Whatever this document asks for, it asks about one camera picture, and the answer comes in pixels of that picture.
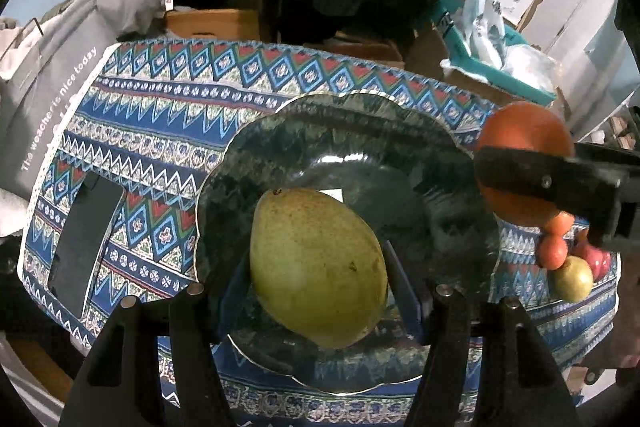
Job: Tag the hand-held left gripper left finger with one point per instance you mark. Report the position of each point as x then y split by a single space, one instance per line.
231 307

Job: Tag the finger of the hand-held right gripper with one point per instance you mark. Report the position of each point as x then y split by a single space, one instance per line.
530 177

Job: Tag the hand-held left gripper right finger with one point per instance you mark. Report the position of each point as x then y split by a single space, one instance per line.
406 297

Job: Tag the large orange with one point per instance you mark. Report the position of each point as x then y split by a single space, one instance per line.
525 127

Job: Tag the small orange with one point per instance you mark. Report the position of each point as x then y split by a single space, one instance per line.
552 253
561 223

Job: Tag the small yellow-green fruit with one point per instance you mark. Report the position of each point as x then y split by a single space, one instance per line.
572 279

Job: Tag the green-yellow mango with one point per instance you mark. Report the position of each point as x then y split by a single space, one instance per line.
315 267

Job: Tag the dark green marbled plate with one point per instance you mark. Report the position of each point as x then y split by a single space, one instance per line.
350 142

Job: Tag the teal plastic crate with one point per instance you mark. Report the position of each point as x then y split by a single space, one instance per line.
520 79

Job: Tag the clear plastic bag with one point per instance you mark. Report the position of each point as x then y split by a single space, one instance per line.
532 67

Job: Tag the large cardboard box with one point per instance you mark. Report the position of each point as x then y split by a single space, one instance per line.
430 52

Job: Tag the black phone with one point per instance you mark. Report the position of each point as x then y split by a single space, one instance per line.
82 237

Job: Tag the white door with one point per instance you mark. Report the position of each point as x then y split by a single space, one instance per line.
580 17

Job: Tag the blue patterned tablecloth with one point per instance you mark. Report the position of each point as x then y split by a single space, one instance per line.
165 107

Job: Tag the open flat cardboard box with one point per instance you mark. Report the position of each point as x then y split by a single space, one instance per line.
355 49

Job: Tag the small cardboard box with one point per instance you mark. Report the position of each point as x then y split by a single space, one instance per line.
215 24

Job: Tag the grey bag with white print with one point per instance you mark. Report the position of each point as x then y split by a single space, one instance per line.
45 92

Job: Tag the grey crumpled cloth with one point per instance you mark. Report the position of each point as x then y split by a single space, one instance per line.
120 2

